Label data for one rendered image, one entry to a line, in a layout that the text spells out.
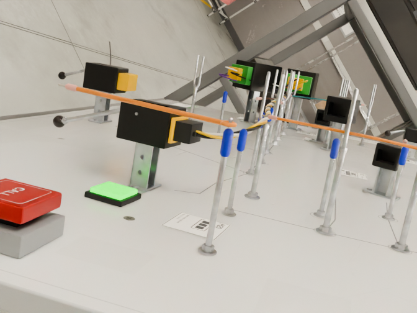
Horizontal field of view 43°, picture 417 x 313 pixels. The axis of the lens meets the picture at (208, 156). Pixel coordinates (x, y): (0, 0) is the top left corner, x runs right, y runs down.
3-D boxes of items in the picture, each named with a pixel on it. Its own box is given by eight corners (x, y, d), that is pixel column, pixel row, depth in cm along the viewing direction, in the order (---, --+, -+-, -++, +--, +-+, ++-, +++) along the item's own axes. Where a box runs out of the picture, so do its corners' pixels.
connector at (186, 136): (160, 132, 57) (163, 113, 57) (202, 141, 56) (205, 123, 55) (147, 135, 54) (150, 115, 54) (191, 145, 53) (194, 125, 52)
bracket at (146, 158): (141, 180, 60) (148, 136, 59) (161, 185, 59) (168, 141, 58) (121, 187, 55) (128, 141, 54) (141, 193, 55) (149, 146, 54)
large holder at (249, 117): (294, 128, 135) (306, 71, 132) (244, 125, 124) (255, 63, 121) (275, 122, 140) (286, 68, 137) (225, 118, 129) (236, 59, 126)
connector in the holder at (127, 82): (125, 89, 94) (128, 72, 94) (136, 90, 94) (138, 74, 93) (116, 89, 90) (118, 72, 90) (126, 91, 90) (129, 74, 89)
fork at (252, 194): (241, 196, 60) (265, 71, 57) (246, 193, 62) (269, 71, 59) (258, 200, 60) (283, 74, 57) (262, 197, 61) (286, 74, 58)
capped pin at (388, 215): (383, 219, 61) (401, 146, 59) (380, 215, 62) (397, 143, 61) (396, 222, 61) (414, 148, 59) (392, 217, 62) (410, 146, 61)
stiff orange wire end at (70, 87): (62, 87, 47) (63, 81, 47) (239, 129, 40) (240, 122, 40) (53, 87, 46) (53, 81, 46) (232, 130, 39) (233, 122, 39)
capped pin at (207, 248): (197, 246, 43) (220, 114, 40) (216, 249, 43) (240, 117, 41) (198, 254, 41) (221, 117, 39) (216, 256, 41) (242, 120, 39)
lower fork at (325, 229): (333, 237, 51) (367, 90, 48) (314, 232, 52) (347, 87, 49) (334, 231, 53) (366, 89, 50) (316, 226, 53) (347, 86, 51)
